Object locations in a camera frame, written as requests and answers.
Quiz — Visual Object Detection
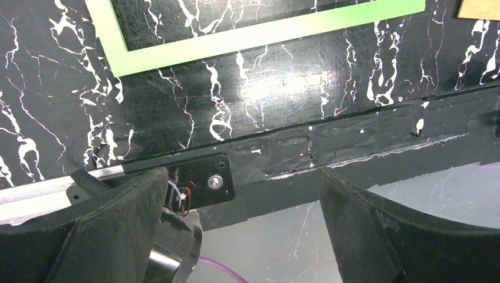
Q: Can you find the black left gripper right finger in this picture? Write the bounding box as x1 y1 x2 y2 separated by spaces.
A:
318 168 499 282

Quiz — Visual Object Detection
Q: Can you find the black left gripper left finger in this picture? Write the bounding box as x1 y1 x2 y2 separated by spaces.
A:
1 167 169 282

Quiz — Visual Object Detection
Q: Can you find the green picture frame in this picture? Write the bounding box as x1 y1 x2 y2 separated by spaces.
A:
85 1 426 77

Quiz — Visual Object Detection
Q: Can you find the brown backing board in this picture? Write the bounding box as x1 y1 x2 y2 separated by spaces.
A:
458 0 500 21

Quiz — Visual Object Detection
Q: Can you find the aluminium rail frame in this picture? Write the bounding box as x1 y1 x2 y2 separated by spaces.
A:
0 163 126 226

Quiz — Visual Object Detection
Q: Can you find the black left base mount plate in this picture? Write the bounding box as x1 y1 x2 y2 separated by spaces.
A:
66 152 235 215

